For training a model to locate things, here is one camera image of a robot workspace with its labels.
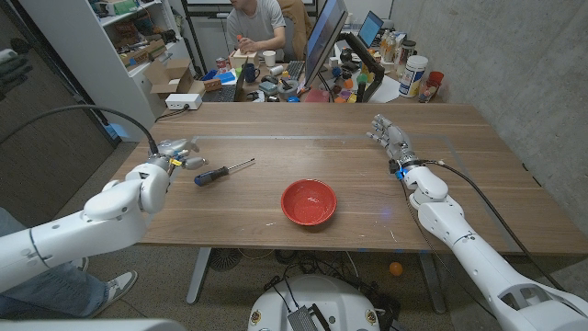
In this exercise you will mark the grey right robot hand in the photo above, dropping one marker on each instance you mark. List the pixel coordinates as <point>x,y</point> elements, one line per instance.
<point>397,140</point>

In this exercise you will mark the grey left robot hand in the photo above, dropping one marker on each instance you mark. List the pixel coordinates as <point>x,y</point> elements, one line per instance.
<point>172,154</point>

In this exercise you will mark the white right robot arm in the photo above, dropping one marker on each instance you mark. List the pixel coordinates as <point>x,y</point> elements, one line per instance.
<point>482,262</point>

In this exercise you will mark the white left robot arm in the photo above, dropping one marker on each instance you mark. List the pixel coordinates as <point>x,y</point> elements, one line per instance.
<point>92,230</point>

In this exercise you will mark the red bowl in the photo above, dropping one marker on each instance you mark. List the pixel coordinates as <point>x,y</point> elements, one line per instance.
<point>308,202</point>

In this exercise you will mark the white power box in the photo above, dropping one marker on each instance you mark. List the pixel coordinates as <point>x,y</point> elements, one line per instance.
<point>184,101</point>

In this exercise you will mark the white labelled canister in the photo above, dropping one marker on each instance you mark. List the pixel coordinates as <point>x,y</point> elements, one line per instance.
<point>412,76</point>

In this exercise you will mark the open cardboard box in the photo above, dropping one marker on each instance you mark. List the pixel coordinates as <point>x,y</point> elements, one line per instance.
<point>170,78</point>

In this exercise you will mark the dark open laptop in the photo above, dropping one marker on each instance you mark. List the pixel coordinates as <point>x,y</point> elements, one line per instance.
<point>222,94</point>

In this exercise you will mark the pink flat box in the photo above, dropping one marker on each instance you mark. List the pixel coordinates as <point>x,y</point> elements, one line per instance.
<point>317,95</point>

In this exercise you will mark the red drink can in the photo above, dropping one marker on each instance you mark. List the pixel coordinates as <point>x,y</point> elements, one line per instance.
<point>221,65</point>

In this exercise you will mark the dark blue mug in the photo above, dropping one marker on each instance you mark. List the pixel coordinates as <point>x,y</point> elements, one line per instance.
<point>250,72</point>

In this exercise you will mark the laptop with blue screen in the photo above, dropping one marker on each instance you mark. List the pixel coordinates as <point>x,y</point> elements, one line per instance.
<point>369,28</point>

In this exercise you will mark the small wooden box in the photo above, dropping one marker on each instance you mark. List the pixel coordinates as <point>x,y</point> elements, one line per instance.
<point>241,60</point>

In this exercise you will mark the white shelf unit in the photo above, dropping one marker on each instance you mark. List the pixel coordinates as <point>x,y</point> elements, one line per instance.
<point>92,60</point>

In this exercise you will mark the black keyboard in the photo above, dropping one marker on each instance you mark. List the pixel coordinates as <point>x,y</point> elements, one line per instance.
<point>295,70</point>

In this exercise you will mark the black computer monitor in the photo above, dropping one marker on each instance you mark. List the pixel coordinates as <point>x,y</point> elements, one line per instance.
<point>321,41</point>

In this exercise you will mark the grey table leg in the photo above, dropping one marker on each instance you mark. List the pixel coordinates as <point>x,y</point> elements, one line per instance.
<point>432,285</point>
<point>198,276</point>

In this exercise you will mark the orange ball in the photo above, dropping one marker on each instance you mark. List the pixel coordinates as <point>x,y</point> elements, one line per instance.
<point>396,269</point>

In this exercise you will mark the white paper cup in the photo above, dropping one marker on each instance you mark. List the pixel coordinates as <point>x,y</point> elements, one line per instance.
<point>269,59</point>

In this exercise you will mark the seated person grey t-shirt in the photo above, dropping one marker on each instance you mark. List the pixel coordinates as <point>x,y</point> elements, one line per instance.
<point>257,23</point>

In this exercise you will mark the brown jacket on chair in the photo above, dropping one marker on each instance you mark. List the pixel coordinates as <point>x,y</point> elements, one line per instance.
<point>298,18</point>

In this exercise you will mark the person in blue jeans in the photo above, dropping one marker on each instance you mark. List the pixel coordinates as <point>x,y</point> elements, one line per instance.
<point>69,289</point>

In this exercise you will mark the white robot torso base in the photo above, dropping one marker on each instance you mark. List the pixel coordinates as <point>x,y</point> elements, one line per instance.
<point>321,294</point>

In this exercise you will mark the grey power brick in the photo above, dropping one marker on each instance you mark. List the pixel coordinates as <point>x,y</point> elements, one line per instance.
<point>301,319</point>

